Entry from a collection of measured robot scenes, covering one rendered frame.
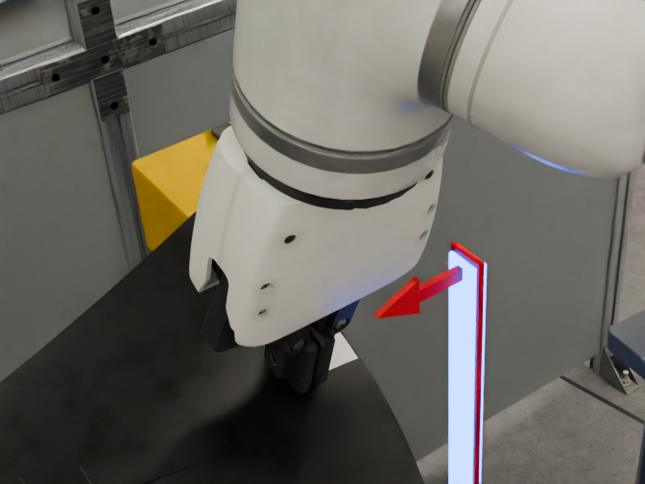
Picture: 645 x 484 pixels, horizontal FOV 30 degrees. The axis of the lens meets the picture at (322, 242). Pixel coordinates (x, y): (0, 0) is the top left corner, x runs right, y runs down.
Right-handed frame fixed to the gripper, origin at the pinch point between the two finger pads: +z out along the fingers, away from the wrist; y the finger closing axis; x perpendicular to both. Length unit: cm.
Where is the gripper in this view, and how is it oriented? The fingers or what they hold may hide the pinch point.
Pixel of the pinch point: (298, 345)
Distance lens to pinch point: 58.5
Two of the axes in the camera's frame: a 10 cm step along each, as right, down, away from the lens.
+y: -8.2, 3.9, -4.2
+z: -1.1, 6.1, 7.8
